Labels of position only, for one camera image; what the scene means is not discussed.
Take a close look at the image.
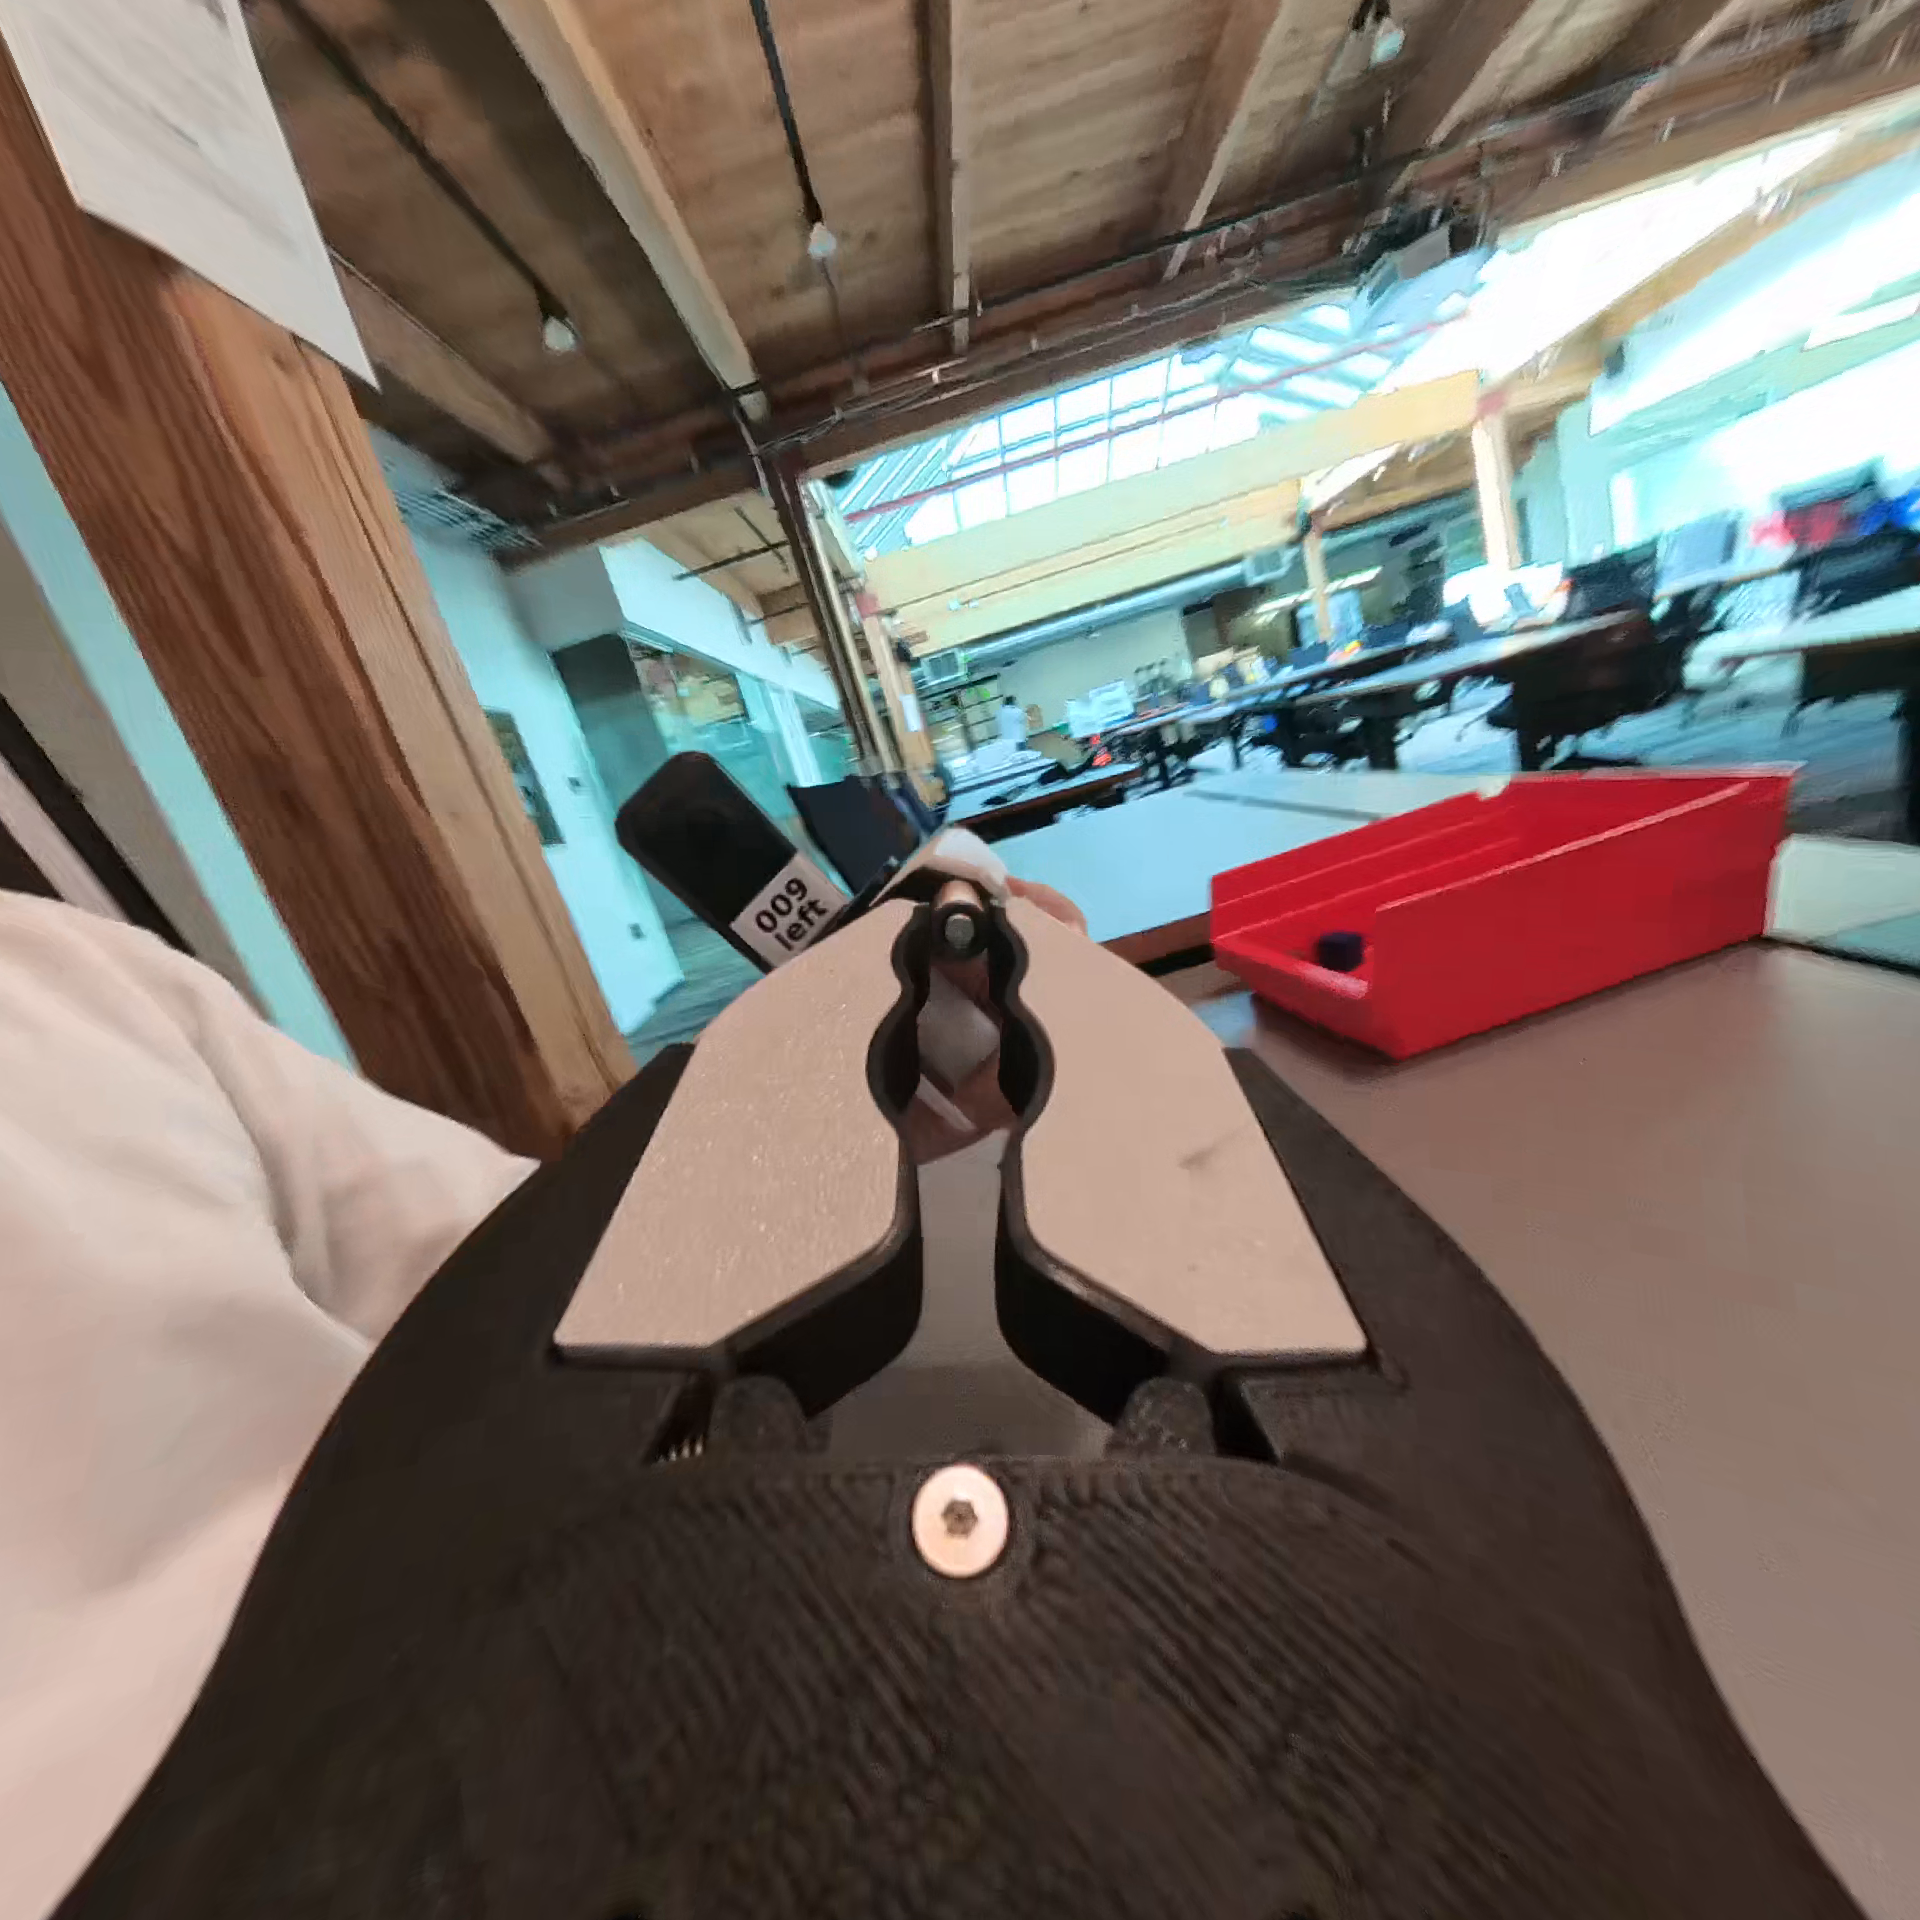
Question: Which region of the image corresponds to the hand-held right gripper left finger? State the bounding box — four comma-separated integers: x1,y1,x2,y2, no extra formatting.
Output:
551,897,934,1420

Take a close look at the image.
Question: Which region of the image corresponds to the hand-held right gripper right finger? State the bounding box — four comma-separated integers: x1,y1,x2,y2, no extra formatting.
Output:
982,897,1369,1420

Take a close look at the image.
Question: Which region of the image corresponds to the orange and black battery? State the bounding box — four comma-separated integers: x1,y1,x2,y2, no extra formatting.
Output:
930,895,999,1051

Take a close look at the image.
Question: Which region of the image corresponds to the red plastic bin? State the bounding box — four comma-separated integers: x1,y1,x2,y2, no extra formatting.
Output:
1207,765,1800,1063

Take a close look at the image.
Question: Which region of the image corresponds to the black office chair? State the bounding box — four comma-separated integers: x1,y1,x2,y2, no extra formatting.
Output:
785,772,933,904

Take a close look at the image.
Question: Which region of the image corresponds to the white wood-edged table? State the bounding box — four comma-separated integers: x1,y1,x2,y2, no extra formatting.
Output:
960,765,1501,962

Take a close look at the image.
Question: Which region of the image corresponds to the wooden pillar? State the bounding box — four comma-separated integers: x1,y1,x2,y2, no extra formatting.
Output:
0,47,639,1156

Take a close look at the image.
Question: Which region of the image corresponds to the long office desk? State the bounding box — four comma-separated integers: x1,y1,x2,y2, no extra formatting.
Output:
1304,609,1665,776

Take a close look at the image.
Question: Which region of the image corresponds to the person's white shirt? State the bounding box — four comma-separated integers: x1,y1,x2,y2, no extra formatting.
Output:
0,891,541,1920

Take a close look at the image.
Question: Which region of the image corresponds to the white paper sheet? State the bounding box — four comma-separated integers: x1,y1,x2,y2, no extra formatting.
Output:
0,0,380,388

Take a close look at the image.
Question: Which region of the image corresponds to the grey ceiling heater unit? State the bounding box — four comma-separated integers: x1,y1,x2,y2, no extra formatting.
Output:
1357,210,1488,295

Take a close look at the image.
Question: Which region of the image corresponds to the small framed wall picture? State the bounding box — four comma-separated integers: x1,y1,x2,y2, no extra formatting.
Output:
479,705,564,849

